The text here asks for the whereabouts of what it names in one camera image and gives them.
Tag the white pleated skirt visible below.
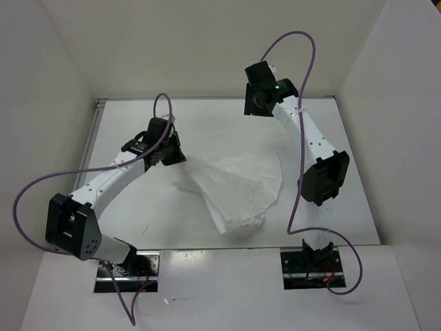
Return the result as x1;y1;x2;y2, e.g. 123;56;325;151
161;112;285;237

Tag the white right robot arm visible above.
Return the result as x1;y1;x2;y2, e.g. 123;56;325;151
244;78;350;234

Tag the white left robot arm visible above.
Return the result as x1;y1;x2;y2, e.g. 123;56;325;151
45;128;186;276

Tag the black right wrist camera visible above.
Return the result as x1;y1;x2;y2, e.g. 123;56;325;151
245;61;276;88

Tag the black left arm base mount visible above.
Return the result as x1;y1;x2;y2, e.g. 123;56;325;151
94;250;161;294

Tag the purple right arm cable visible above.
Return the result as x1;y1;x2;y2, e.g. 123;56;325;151
260;30;363;296

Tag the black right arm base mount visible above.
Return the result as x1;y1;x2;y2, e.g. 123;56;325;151
280;249;346;290

